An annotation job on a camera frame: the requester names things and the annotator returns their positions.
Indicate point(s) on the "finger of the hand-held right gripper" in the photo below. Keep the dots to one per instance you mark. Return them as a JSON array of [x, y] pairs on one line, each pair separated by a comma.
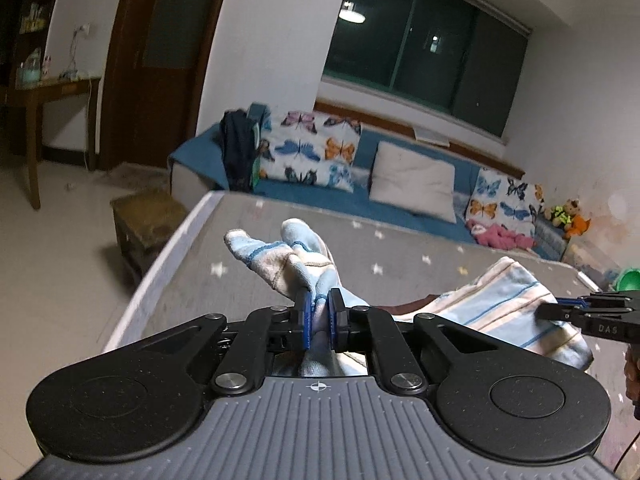
[[562, 311]]

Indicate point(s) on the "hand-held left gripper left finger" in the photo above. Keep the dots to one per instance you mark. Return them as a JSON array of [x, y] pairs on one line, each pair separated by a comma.
[[305, 321]]

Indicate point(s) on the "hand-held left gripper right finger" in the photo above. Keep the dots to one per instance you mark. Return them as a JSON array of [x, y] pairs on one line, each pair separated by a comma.
[[335, 321]]

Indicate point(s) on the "blue striped towel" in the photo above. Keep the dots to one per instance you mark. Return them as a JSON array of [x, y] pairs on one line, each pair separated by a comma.
[[305, 265]]

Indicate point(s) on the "dark hanging clothes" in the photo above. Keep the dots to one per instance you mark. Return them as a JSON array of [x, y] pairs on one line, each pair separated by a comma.
[[239, 150]]

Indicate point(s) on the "person's right hand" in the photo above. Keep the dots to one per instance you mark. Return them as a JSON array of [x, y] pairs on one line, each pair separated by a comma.
[[634, 380]]

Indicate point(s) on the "green plastic bowl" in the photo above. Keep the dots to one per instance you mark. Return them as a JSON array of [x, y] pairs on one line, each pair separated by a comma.
[[631, 280]]

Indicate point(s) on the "clear plastic storage box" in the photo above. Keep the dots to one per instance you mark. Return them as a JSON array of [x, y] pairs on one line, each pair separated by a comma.
[[590, 262]]

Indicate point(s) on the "orange plush toy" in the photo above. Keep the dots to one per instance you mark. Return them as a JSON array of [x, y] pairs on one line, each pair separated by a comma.
[[577, 226]]

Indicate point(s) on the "grey star print tablecloth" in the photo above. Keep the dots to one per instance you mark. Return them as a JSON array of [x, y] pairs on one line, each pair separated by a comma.
[[400, 255]]

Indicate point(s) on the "pink plush toy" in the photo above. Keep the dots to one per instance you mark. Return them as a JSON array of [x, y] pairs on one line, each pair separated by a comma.
[[500, 236]]

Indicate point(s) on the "brown teddy bear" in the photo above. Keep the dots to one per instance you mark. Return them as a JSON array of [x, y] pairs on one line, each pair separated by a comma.
[[564, 212]]

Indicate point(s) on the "small butterfly print cushion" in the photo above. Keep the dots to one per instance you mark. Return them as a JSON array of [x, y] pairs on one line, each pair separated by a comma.
[[502, 202]]

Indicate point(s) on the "blue sofa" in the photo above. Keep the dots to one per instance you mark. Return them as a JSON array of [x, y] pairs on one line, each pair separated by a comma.
[[300, 191]]

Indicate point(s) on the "beige pillow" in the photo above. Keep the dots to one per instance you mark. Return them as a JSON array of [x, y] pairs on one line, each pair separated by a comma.
[[412, 182]]

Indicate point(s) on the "wooden window ledge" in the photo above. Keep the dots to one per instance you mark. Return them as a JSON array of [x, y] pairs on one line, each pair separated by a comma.
[[490, 157]]

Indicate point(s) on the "large butterfly print cushion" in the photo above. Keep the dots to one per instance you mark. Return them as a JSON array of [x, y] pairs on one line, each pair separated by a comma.
[[305, 150]]

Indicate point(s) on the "wooden stool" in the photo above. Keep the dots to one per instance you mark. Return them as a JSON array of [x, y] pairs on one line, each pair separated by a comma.
[[147, 220]]

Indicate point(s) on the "brown wooden door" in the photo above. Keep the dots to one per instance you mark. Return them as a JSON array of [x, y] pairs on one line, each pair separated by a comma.
[[150, 85]]

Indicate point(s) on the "green framed window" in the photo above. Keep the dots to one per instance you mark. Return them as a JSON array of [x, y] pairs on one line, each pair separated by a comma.
[[425, 45]]

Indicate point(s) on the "wooden desk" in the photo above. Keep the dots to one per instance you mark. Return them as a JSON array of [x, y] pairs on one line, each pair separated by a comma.
[[50, 91]]

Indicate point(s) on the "teal container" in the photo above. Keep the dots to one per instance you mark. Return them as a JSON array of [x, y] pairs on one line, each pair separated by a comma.
[[29, 70]]

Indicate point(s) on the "wooden bookshelf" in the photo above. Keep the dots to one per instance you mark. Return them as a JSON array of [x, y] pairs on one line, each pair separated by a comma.
[[30, 5]]

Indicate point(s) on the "white wall socket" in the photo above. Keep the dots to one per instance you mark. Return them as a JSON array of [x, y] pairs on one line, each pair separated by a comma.
[[84, 28]]

